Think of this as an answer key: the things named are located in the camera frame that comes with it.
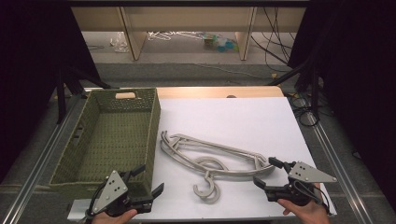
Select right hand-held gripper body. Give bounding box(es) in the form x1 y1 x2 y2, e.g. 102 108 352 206
264 161 338 207

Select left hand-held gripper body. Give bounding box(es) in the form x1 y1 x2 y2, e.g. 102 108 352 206
89 170 154 218

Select green woven basket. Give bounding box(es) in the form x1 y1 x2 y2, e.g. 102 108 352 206
49 88 162 200

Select grey plastic clothes hanger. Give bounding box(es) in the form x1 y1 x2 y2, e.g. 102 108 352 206
160 130 276 205
162 133 273 177

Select person's left hand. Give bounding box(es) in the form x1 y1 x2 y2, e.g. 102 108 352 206
92 208 138 224

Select person's right hand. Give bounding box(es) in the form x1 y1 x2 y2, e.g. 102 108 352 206
276 182 332 224

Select white paper sheet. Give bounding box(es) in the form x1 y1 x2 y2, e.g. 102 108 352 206
67 96 338 222

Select black metal stand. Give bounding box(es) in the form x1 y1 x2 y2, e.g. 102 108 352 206
54 63 111 125
266 57 323 120

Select black curtain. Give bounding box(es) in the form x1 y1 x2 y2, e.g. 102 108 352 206
0 0 102 185
288 0 396 213

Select clear plastic bag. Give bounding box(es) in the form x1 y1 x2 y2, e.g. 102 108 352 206
108 31 130 54

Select colourful plastic toys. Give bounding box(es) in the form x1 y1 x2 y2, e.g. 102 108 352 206
203 33 240 54

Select white hangers on floor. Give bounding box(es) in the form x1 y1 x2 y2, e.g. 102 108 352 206
147 30 205 42

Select beige wooden desk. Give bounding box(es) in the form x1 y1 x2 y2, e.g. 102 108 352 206
70 6 307 62

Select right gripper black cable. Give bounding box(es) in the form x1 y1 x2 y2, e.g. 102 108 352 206
292 180 331 216

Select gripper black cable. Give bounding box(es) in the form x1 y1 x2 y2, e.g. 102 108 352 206
84 181 108 220
292 180 331 216

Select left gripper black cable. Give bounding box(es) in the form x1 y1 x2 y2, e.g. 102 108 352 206
84 181 108 220

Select silver metal rail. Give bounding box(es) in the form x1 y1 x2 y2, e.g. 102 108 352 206
0 92 87 224
304 110 376 224

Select black cable bundle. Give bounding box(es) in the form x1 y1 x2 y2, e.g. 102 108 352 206
285 91 325 128

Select thin grey floor cable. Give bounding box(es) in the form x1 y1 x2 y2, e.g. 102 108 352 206
183 63 274 79

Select hanging black cables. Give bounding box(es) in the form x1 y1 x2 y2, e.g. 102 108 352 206
249 6 298 67

